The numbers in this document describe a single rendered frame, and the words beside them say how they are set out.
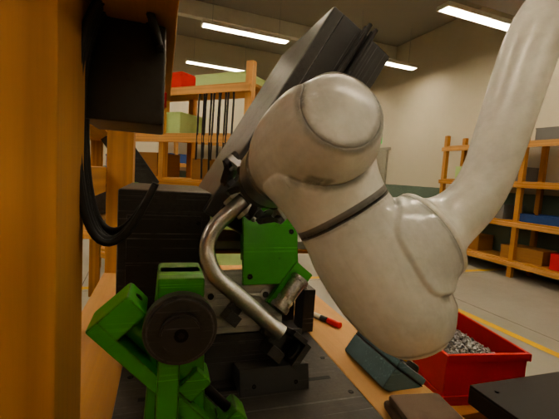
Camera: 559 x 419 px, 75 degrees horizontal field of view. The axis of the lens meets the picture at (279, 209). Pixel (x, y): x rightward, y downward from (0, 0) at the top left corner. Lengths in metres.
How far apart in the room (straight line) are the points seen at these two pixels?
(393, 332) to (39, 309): 0.37
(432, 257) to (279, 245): 0.43
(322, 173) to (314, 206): 0.04
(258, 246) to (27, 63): 0.46
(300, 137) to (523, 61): 0.29
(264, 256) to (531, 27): 0.53
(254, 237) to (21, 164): 0.42
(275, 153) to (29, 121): 0.26
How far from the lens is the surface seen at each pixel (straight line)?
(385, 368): 0.78
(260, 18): 8.58
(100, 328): 0.43
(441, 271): 0.36
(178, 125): 3.98
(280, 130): 0.31
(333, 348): 0.89
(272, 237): 0.73
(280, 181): 0.33
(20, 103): 0.47
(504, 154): 0.45
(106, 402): 0.76
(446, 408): 0.72
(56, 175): 0.46
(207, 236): 0.67
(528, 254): 6.36
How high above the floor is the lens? 1.28
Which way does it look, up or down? 5 degrees down
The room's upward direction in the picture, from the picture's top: 4 degrees clockwise
